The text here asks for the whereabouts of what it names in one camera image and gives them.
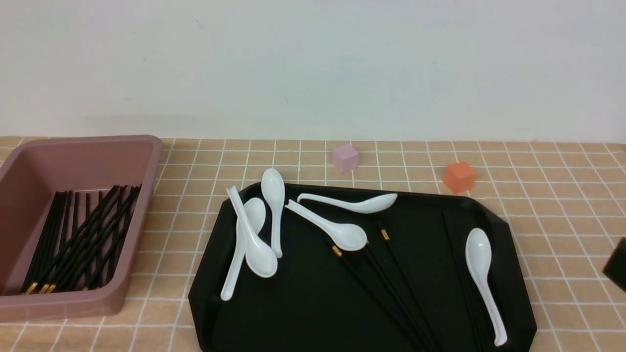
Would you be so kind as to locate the pink plastic bin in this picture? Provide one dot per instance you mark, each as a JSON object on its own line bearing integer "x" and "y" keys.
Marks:
{"x": 30, "y": 177}

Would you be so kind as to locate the black plastic tray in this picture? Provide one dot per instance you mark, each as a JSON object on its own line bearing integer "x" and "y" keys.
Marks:
{"x": 313, "y": 304}

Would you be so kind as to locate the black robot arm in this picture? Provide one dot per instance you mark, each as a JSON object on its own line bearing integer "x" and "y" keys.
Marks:
{"x": 615, "y": 268}

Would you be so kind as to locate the white spoon horizontal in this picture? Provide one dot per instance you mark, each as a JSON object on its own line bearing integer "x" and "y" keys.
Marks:
{"x": 368, "y": 206}
{"x": 346, "y": 236}

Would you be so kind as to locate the black chopstick in bin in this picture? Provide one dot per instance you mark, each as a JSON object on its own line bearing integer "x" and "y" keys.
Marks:
{"x": 110, "y": 256}
{"x": 64, "y": 221}
{"x": 74, "y": 233}
{"x": 80, "y": 268}
{"x": 95, "y": 277}
{"x": 40, "y": 253}

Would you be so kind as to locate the white spoon upright centre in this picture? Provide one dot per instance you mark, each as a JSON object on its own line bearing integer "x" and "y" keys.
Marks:
{"x": 273, "y": 190}

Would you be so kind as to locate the pink cube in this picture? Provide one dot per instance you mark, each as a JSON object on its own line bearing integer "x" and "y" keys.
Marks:
{"x": 345, "y": 158}

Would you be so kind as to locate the white spoon crossed left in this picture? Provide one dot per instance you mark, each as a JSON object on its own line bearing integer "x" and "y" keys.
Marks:
{"x": 259, "y": 256}

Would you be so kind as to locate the white spoon right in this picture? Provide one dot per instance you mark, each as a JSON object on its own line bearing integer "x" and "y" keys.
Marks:
{"x": 478, "y": 255}

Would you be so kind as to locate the white spoon far left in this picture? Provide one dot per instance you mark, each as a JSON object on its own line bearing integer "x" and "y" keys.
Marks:
{"x": 234, "y": 266}

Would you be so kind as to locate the orange cube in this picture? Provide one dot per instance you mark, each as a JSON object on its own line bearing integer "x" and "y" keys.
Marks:
{"x": 459, "y": 177}

